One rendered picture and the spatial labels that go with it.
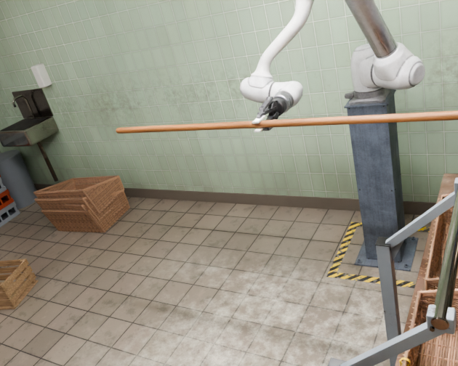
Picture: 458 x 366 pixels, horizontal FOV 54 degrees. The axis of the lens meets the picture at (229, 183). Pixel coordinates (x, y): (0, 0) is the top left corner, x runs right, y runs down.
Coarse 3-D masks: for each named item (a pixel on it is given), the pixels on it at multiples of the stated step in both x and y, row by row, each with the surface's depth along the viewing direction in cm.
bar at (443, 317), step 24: (456, 192) 117; (432, 216) 124; (456, 216) 103; (384, 240) 137; (456, 240) 96; (384, 264) 139; (456, 264) 91; (384, 288) 144; (384, 312) 148; (432, 312) 81; (408, 336) 86; (432, 336) 83; (336, 360) 103; (360, 360) 96; (384, 360) 92
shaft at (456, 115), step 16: (432, 112) 148; (448, 112) 146; (128, 128) 220; (144, 128) 214; (160, 128) 209; (176, 128) 204; (192, 128) 199; (208, 128) 195; (224, 128) 191; (240, 128) 187
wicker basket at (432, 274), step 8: (440, 200) 187; (440, 216) 180; (448, 216) 193; (440, 224) 181; (448, 224) 194; (440, 232) 184; (448, 232) 190; (432, 240) 166; (440, 240) 183; (432, 248) 162; (440, 248) 182; (432, 256) 159; (440, 256) 178; (432, 264) 156; (440, 264) 174; (432, 272) 159; (440, 272) 170; (432, 280) 148; (432, 288) 161
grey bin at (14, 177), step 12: (0, 156) 480; (12, 156) 469; (0, 168) 461; (12, 168) 468; (24, 168) 481; (12, 180) 470; (24, 180) 479; (12, 192) 475; (24, 192) 481; (24, 204) 484
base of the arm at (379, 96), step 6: (378, 90) 227; (384, 90) 229; (390, 90) 236; (348, 96) 240; (354, 96) 236; (360, 96) 231; (366, 96) 228; (372, 96) 228; (378, 96) 228; (384, 96) 228; (354, 102) 232; (360, 102) 231; (366, 102) 229; (372, 102) 228; (378, 102) 226
